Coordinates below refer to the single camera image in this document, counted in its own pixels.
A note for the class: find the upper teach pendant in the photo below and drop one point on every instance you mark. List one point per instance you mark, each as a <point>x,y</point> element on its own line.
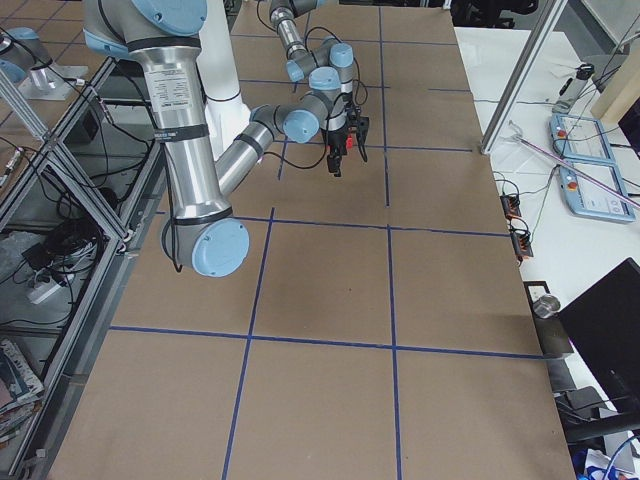
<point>581,138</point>

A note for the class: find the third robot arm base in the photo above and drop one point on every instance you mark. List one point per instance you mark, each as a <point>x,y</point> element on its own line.
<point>28,64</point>

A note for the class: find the white power strip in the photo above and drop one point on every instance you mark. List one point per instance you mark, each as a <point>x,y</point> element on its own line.
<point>42,290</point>

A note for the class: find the stack of books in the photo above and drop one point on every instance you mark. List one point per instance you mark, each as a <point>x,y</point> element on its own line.
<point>21,390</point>

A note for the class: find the lower teach pendant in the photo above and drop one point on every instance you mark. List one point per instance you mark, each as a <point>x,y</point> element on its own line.
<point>588,200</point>

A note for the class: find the aluminium frame post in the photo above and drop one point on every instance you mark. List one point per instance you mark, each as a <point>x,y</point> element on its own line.
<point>550,15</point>

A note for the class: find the orange connector box lower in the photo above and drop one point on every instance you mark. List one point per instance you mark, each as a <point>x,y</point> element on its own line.
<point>521,242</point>

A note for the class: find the orange connector box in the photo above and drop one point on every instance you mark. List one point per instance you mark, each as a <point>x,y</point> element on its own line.
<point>511,206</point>
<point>521,242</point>

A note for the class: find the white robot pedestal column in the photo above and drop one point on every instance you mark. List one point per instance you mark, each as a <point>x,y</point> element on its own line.
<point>226,113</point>

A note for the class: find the teach pendant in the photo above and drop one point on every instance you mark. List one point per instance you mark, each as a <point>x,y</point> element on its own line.
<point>581,138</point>
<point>588,200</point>

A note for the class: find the orange connector box upper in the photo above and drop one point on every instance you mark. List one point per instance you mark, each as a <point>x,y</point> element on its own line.
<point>511,206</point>

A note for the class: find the metal cup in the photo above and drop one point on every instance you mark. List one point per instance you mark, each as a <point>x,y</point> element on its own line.
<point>546,306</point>

